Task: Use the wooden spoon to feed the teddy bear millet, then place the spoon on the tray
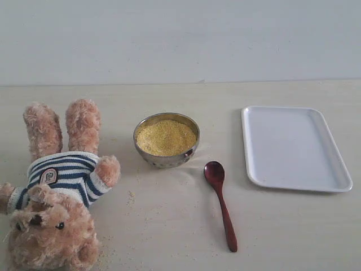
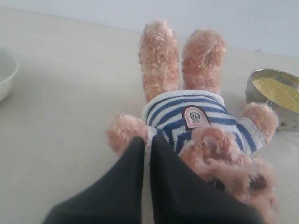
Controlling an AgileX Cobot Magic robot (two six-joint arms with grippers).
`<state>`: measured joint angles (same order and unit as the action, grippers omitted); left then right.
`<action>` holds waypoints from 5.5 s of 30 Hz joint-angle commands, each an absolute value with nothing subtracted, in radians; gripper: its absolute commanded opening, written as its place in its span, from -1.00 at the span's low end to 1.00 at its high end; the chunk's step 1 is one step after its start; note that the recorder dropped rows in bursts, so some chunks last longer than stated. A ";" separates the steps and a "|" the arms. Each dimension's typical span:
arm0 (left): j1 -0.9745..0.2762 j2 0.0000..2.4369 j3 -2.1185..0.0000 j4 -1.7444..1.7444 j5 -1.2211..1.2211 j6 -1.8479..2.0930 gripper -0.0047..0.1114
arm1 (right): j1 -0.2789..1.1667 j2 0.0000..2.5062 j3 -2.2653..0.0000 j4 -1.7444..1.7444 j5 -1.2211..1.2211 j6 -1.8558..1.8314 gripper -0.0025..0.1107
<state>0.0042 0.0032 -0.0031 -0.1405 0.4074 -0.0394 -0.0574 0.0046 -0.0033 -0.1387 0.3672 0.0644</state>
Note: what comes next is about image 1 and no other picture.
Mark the tan teddy bear striped sweater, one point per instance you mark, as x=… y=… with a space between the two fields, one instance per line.
x=50 y=223

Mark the steel bowl of yellow millet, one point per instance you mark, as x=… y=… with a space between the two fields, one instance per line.
x=166 y=140

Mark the white rectangular plastic tray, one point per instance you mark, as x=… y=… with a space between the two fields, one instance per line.
x=292 y=148

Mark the dark red wooden spoon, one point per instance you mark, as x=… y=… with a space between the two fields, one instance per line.
x=215 y=175

